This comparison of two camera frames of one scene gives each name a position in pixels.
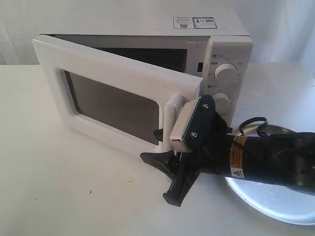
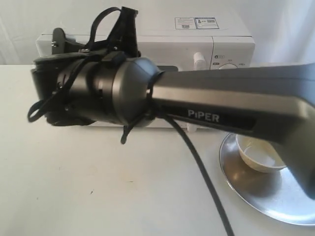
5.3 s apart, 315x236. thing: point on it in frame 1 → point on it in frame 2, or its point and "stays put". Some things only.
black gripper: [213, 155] → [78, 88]
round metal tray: [270, 199] stays put
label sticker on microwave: [194, 22] stays put
